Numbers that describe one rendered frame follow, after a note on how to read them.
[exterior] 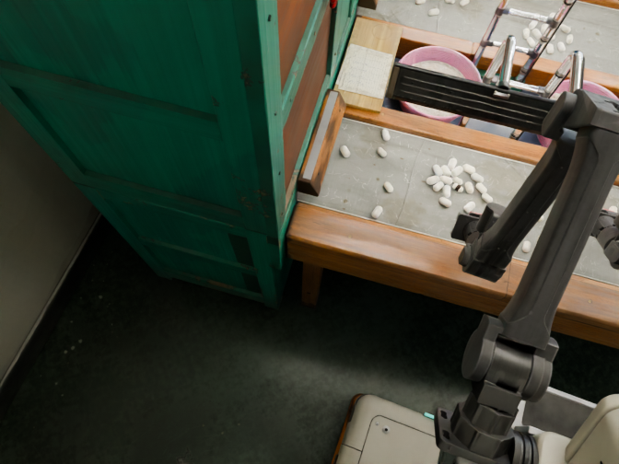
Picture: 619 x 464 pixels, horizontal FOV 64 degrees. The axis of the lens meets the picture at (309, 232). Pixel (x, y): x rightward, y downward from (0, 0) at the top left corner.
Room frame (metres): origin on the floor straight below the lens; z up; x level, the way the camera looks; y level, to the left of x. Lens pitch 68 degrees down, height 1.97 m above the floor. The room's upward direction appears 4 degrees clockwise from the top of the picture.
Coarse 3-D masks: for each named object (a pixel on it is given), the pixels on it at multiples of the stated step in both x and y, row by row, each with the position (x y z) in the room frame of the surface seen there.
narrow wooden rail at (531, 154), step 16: (352, 112) 0.86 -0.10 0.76; (368, 112) 0.87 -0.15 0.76; (384, 112) 0.87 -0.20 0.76; (400, 112) 0.88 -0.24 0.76; (400, 128) 0.83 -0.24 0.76; (416, 128) 0.83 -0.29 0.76; (432, 128) 0.83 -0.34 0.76; (448, 128) 0.83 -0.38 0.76; (464, 128) 0.84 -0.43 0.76; (464, 144) 0.79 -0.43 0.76; (480, 144) 0.79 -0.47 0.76; (496, 144) 0.79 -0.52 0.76; (512, 144) 0.80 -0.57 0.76; (528, 144) 0.80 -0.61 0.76; (528, 160) 0.75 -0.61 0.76
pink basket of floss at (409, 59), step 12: (420, 48) 1.12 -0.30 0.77; (432, 48) 1.12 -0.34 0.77; (444, 48) 1.12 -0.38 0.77; (408, 60) 1.09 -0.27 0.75; (420, 60) 1.11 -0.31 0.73; (432, 60) 1.11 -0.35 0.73; (444, 60) 1.11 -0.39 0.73; (456, 60) 1.10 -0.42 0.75; (468, 60) 1.08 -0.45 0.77; (468, 72) 1.06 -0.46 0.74; (408, 108) 0.91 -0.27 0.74; (444, 120) 0.88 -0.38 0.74
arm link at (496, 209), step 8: (488, 208) 0.45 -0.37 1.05; (496, 208) 0.45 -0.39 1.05; (504, 208) 0.46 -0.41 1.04; (488, 216) 0.43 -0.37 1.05; (496, 216) 0.42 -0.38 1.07; (480, 224) 0.42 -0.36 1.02; (488, 224) 0.41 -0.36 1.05; (480, 232) 0.40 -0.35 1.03; (464, 248) 0.36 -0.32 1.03; (464, 256) 0.34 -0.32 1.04; (464, 264) 0.33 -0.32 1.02
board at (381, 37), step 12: (360, 24) 1.19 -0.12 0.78; (372, 24) 1.19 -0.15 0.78; (384, 24) 1.20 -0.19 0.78; (360, 36) 1.14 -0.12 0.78; (372, 36) 1.14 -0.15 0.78; (384, 36) 1.15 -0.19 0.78; (396, 36) 1.15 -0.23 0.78; (372, 48) 1.10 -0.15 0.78; (384, 48) 1.10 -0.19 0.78; (396, 48) 1.10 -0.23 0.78; (336, 84) 0.95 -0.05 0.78; (348, 96) 0.91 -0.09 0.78; (360, 96) 0.92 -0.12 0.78; (360, 108) 0.88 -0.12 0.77; (372, 108) 0.88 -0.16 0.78
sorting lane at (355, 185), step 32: (352, 128) 0.83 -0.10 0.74; (384, 128) 0.83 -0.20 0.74; (352, 160) 0.72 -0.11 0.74; (384, 160) 0.73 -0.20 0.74; (416, 160) 0.73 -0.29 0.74; (448, 160) 0.74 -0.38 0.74; (480, 160) 0.75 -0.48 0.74; (512, 160) 0.75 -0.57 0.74; (320, 192) 0.61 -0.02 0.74; (352, 192) 0.62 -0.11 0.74; (384, 192) 0.62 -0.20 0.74; (416, 192) 0.63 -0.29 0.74; (480, 192) 0.64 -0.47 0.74; (512, 192) 0.65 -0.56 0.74; (384, 224) 0.53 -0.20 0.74; (416, 224) 0.54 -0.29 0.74; (448, 224) 0.54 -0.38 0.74
